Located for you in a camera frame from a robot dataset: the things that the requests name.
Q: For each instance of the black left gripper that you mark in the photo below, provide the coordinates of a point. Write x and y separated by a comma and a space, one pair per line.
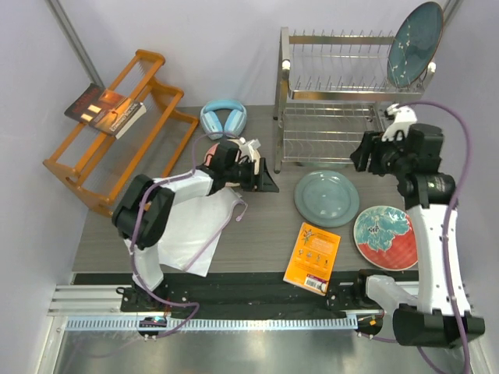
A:
255, 183

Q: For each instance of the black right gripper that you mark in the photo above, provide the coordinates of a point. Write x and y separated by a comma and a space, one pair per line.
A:
373, 143

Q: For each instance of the light teal plate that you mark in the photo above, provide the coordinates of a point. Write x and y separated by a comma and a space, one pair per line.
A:
326, 198

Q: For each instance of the dark teal floral plate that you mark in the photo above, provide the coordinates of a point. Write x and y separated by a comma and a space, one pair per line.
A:
415, 44

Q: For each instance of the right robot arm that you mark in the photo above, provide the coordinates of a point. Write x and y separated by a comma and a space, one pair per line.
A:
440, 315

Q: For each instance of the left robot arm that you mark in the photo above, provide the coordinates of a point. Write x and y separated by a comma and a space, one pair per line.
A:
142, 215

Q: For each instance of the stainless steel dish rack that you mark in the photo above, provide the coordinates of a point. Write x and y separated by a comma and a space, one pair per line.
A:
330, 89

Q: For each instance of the orange wooden rack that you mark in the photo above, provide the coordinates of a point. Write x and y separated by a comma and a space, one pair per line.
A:
97, 167

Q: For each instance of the pink and cream plate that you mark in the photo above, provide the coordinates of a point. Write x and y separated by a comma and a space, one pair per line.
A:
220, 159

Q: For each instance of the clear zip pouch purple trim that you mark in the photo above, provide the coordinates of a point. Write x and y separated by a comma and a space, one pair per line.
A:
193, 231

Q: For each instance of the light blue headphones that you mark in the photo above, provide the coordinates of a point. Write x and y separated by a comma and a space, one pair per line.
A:
223, 117

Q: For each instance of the red and teal plate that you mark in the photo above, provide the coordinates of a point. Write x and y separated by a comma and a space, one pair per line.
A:
385, 238

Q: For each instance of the orange paperback book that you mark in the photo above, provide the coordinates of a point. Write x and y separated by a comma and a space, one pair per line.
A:
312, 259

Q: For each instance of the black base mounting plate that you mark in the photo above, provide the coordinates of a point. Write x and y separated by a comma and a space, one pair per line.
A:
242, 300

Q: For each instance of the dark paperback book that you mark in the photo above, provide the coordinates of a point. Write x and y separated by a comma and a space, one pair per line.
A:
105, 110

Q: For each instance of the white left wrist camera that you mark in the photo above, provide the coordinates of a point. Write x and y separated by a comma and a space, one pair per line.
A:
250, 148

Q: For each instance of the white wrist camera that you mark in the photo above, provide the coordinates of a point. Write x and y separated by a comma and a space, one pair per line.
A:
250, 148
401, 117

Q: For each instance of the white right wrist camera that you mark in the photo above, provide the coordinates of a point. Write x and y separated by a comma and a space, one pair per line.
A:
401, 117

